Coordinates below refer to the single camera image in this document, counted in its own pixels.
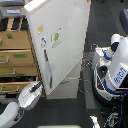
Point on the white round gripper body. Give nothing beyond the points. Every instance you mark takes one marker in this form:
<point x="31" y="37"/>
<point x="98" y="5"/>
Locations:
<point x="28" y="100"/>

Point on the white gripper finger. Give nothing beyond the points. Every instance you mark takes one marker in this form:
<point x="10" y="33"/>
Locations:
<point x="95" y="122"/>
<point x="36" y="86"/>

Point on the white fridge door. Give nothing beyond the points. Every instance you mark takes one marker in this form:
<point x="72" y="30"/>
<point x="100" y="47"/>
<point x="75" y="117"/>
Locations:
<point x="48" y="13"/>

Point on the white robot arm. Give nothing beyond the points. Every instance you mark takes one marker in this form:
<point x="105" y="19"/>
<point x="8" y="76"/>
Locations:
<point x="12" y="114"/>

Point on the wooden drawer cabinet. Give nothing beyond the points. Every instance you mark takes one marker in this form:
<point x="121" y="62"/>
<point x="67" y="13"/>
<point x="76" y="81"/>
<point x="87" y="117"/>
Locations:
<point x="18" y="62"/>

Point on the green android sticker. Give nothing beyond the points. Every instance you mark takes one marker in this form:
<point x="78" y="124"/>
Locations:
<point x="56" y="38"/>

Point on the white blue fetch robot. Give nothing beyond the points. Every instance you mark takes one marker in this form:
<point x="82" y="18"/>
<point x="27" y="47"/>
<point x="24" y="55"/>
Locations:
<point x="110" y="71"/>

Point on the yellow sticky note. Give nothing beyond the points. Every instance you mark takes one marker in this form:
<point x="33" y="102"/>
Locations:
<point x="40" y="29"/>

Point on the white refrigerator body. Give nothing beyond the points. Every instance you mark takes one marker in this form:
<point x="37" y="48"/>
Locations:
<point x="71" y="80"/>

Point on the grey box on cabinet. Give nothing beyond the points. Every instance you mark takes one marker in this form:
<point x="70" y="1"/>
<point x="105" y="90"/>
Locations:
<point x="12" y="11"/>

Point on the bottom fridge drawer handle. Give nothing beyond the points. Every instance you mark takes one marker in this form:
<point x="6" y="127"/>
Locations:
<point x="64" y="82"/>

